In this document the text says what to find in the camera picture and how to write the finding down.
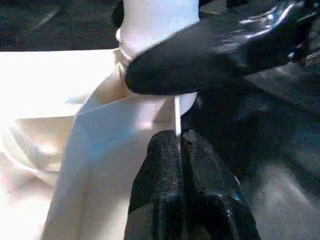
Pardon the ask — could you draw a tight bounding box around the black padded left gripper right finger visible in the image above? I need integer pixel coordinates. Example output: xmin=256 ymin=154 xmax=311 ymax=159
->
xmin=181 ymin=129 xmax=261 ymax=240

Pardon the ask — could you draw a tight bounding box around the white plastic table leg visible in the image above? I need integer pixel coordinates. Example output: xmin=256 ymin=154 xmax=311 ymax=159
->
xmin=115 ymin=0 xmax=201 ymax=66

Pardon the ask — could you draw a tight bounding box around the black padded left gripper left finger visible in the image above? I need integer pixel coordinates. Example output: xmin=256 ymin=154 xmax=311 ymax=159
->
xmin=125 ymin=129 xmax=186 ymax=240

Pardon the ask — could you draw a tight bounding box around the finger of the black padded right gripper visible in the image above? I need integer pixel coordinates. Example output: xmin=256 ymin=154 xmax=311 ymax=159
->
xmin=124 ymin=3 xmax=314 ymax=96
xmin=111 ymin=3 xmax=125 ymax=29

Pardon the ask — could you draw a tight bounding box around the black shiny mat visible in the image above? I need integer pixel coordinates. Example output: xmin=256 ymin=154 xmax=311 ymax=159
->
xmin=0 ymin=0 xmax=320 ymax=240

